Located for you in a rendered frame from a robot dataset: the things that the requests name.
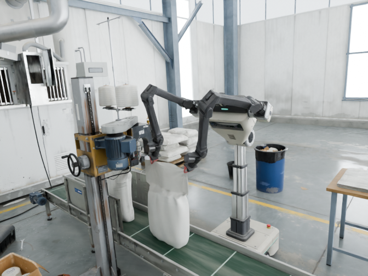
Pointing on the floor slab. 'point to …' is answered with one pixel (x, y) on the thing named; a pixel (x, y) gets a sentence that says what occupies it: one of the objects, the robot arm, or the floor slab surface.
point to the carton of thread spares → (17, 260)
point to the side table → (341, 217)
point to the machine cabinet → (51, 159)
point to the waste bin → (270, 167)
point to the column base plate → (96, 271)
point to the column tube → (82, 125)
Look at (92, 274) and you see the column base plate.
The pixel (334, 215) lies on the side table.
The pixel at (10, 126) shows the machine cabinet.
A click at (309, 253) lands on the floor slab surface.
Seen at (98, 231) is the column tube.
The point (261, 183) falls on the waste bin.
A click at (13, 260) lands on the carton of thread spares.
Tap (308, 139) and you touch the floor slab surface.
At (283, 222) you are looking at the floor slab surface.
